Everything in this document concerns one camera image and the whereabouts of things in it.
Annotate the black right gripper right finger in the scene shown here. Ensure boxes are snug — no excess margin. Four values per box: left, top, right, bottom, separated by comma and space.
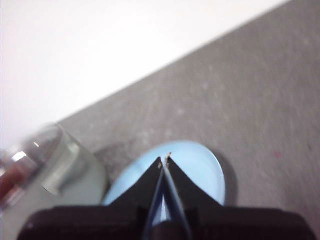
164, 155, 223, 226

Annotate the pale green electric steamer pot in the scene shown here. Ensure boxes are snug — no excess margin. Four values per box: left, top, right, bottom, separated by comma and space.
0, 123, 108, 240

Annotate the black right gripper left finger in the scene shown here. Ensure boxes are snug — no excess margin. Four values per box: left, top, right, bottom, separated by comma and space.
108, 156, 165, 226

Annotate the blue round plate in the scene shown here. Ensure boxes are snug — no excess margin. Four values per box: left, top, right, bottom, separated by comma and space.
102, 140, 228, 223

